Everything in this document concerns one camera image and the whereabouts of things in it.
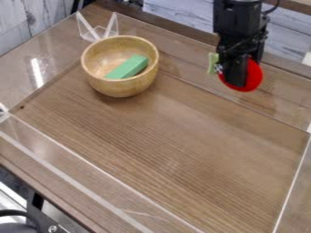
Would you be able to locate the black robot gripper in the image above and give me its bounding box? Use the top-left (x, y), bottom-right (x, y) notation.
top-left (212, 0), bottom-right (270, 87)

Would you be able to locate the red plush strawberry toy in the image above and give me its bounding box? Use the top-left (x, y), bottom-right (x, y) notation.
top-left (207, 52), bottom-right (264, 92)

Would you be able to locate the green rectangular block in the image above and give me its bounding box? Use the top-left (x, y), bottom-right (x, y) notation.
top-left (104, 55), bottom-right (148, 79)

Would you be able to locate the light wooden bowl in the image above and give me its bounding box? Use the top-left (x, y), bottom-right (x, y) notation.
top-left (80, 35), bottom-right (159, 97)

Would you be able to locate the black metal table leg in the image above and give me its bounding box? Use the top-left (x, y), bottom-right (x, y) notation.
top-left (27, 191), bottom-right (70, 233)

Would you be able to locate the clear acrylic corner bracket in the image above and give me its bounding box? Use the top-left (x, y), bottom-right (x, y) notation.
top-left (75, 12), bottom-right (119, 43)

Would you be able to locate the black cable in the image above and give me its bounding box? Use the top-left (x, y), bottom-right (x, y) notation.
top-left (0, 208), bottom-right (38, 233)

